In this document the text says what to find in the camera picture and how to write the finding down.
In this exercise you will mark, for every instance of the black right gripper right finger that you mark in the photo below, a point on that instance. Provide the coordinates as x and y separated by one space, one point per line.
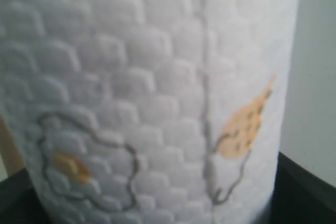
300 196

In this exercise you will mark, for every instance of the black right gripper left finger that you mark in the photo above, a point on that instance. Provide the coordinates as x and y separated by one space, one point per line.
19 201

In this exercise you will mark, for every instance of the printed white paper towel roll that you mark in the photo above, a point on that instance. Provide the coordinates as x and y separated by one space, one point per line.
148 111

